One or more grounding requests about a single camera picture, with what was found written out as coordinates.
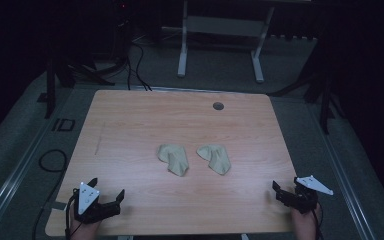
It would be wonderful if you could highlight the metal floor rail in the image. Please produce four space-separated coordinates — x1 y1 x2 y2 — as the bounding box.
308 106 379 240
0 87 78 238

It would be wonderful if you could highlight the black metal stand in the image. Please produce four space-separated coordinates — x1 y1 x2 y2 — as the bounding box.
267 33 348 136
37 39 129 120

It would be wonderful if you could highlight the beige sock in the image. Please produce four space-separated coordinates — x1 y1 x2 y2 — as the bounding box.
156 143 190 178
196 143 232 176

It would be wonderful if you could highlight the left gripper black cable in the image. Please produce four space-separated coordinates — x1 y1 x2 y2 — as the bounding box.
64 188 83 240

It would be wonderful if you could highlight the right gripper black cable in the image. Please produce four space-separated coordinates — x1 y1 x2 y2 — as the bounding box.
310 201 325 240

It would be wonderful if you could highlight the white metal table frame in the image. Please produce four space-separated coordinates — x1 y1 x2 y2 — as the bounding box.
177 0 276 84

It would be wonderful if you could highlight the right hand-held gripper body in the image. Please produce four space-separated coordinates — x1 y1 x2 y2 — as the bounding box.
280 174 335 215

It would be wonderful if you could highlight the person's left hand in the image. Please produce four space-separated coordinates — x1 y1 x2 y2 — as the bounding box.
68 203 102 240

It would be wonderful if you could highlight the person's right hand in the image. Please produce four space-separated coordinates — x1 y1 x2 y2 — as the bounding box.
291 202 323 240

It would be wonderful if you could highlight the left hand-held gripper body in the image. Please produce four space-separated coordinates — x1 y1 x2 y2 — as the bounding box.
72 181 122 225

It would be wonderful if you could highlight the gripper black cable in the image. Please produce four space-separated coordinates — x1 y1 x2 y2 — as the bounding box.
310 201 325 240
64 188 83 240

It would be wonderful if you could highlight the black looped floor cable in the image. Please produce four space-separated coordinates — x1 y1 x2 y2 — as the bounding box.
38 148 69 174

